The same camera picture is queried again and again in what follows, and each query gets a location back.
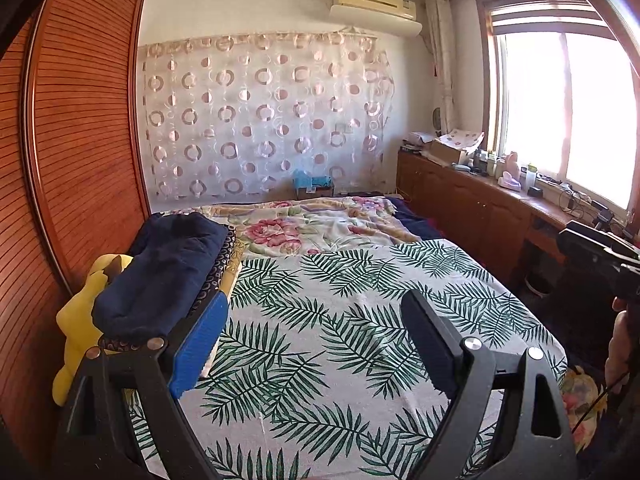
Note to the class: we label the white bottle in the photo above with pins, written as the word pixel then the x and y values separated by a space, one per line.
pixel 530 179

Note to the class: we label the gold patterned cloth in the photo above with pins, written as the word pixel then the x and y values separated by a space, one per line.
pixel 231 285

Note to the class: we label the pink dotted cloth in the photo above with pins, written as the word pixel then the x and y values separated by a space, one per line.
pixel 465 138

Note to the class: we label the pink figure bottle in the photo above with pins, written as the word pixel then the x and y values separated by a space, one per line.
pixel 511 164

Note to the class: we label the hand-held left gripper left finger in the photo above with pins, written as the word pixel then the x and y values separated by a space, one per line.
pixel 197 340

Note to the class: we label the pink wipes pack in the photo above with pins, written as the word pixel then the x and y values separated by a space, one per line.
pixel 510 181

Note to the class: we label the dark patterned pillow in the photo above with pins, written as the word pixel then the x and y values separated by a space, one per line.
pixel 226 260

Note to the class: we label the circle patterned sheer curtain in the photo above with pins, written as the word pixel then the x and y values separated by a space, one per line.
pixel 260 115

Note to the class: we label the window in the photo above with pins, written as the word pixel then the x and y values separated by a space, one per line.
pixel 550 100

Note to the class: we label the floral window curtain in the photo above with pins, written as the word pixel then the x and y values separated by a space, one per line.
pixel 442 60

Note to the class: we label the person's right hand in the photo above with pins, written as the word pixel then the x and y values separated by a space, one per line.
pixel 622 350

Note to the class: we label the cardboard box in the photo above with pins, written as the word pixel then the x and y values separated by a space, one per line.
pixel 445 151

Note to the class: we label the leaf print bed sheet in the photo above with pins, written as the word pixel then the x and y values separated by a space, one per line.
pixel 325 310

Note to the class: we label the navy printed T-shirt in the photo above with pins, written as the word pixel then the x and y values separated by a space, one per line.
pixel 160 270

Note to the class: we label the floral blanket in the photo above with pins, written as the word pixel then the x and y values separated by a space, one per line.
pixel 280 230

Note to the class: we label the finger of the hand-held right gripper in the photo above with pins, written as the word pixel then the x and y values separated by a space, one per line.
pixel 585 247

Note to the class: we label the yellow plush toy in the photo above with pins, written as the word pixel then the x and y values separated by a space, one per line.
pixel 75 330

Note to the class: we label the small blue box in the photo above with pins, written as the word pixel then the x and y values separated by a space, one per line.
pixel 312 184

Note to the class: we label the wall air conditioner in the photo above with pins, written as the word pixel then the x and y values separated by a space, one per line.
pixel 375 7

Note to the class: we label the wooden sideboard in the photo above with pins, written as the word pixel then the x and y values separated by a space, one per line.
pixel 460 200

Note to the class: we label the wooden slatted wardrobe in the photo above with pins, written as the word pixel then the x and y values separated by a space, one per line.
pixel 75 135

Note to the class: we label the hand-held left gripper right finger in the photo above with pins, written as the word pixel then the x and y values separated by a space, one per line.
pixel 432 345

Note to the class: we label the small black box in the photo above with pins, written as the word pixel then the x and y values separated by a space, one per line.
pixel 536 193

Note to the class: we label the dark round mirror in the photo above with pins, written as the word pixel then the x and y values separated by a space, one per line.
pixel 436 120

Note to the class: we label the white round bin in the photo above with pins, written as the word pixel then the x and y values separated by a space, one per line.
pixel 537 280

